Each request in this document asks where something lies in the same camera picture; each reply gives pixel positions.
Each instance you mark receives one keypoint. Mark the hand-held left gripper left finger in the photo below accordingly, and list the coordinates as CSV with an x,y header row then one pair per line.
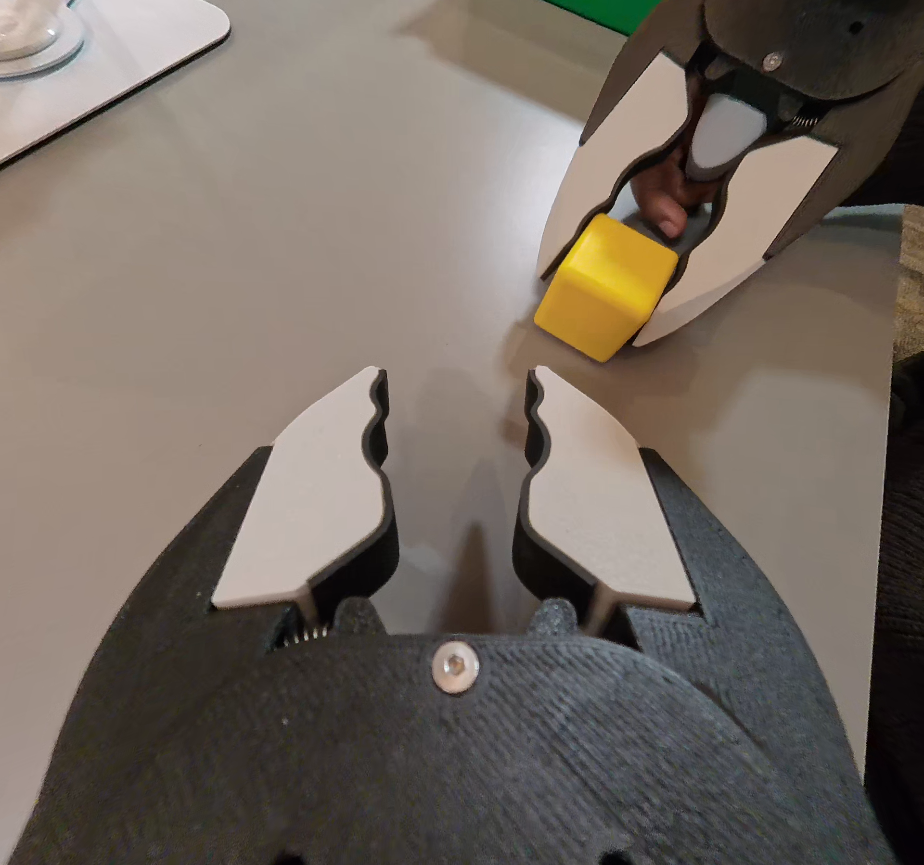
x,y
317,504

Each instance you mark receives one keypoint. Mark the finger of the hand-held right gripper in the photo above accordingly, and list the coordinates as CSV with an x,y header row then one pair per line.
x,y
621,136
751,223

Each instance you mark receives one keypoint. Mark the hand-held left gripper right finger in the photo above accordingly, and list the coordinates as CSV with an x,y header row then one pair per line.
x,y
599,511

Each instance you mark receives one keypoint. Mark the yellow cube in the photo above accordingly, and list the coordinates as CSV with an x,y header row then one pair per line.
x,y
599,288

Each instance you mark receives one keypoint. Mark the person's right forearm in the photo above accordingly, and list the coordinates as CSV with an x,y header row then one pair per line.
x,y
902,172

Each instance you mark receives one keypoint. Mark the grey desk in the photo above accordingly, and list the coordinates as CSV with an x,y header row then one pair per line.
x,y
289,230

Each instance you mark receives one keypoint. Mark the person's right hand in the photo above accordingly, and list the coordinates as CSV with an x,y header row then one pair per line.
x,y
668,201

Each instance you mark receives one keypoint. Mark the person's black clothed legs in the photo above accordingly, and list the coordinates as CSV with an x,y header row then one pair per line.
x,y
902,555

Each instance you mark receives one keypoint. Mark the white board stand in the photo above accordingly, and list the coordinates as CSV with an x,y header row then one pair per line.
x,y
144,49

